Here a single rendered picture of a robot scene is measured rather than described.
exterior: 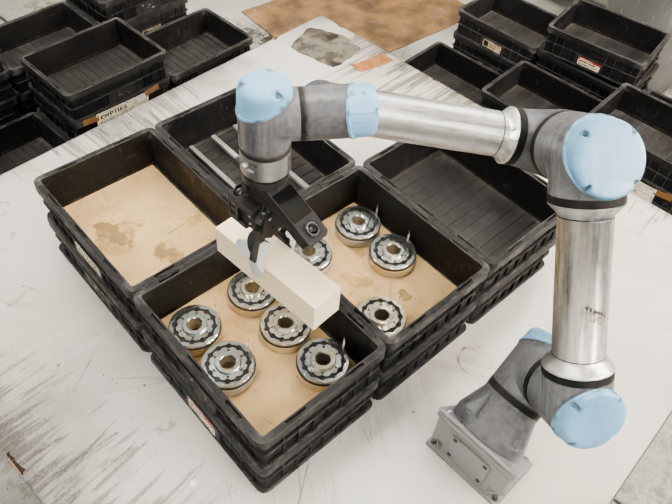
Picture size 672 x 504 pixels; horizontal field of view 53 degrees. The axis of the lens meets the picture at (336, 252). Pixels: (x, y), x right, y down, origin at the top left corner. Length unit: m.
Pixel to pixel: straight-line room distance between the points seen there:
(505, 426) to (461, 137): 0.53
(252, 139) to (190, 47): 2.03
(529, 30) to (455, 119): 2.21
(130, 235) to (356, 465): 0.70
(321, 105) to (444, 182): 0.83
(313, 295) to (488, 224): 0.66
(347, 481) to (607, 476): 0.52
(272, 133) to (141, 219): 0.73
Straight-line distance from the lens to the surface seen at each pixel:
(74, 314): 1.63
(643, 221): 2.01
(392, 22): 3.91
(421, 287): 1.48
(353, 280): 1.47
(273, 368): 1.34
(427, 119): 1.09
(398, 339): 1.27
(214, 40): 2.99
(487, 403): 1.31
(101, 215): 1.63
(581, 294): 1.12
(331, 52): 2.33
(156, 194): 1.65
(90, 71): 2.67
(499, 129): 1.14
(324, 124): 0.93
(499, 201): 1.71
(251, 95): 0.90
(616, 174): 1.05
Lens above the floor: 1.98
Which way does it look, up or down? 49 degrees down
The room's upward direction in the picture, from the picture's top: 6 degrees clockwise
